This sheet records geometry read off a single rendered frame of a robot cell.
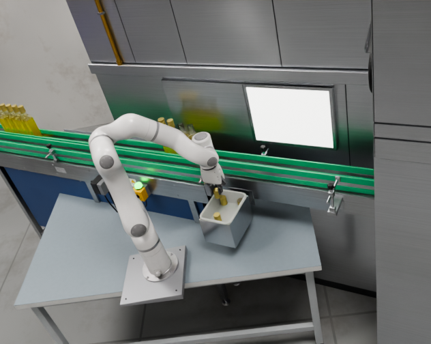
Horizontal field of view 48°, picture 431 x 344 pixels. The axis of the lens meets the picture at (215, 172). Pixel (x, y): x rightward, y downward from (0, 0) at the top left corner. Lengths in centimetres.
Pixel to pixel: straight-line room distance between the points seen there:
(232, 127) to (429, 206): 105
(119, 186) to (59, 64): 333
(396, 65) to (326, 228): 135
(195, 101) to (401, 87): 117
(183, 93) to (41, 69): 306
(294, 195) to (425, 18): 112
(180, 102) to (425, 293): 149
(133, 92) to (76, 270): 102
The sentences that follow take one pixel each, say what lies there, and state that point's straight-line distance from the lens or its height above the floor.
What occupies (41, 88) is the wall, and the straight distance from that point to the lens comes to 553.
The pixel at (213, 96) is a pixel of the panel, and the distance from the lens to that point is 245.
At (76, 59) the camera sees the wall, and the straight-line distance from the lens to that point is 526.
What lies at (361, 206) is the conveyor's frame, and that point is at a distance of 231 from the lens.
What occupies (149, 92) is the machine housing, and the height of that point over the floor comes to 139.
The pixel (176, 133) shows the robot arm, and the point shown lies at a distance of 208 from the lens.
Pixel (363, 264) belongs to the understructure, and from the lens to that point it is 294.
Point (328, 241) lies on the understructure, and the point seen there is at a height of 46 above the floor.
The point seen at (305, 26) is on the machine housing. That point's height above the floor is 176.
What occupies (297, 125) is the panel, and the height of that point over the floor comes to 128.
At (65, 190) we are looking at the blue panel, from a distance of 331.
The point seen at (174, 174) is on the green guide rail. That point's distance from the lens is 255.
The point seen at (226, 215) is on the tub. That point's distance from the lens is 243.
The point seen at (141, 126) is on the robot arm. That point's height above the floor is 159.
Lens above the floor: 258
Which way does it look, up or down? 37 degrees down
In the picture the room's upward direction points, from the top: 15 degrees counter-clockwise
